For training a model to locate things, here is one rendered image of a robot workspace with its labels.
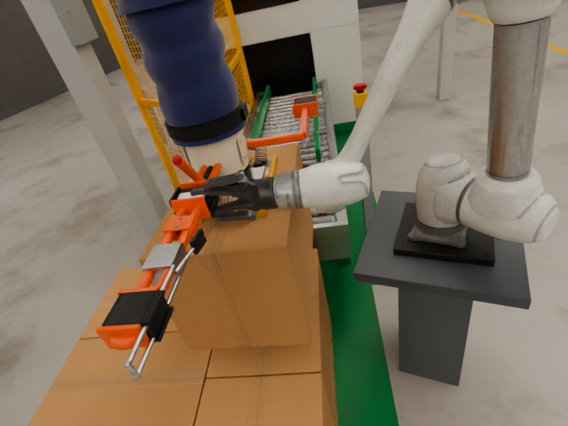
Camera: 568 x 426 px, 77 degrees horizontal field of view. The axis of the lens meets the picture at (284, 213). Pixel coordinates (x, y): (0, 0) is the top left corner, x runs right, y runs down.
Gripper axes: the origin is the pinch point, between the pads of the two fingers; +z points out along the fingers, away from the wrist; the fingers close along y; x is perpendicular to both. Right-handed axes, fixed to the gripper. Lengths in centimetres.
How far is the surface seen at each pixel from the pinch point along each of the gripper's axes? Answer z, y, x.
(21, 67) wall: 614, 42, 726
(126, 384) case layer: 47, 66, -7
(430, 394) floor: -63, 120, 12
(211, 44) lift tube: -9.2, -30.1, 21.6
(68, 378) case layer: 72, 66, -4
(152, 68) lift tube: 5.7, -28.0, 18.3
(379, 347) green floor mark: -45, 120, 35
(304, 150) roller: -16, 66, 154
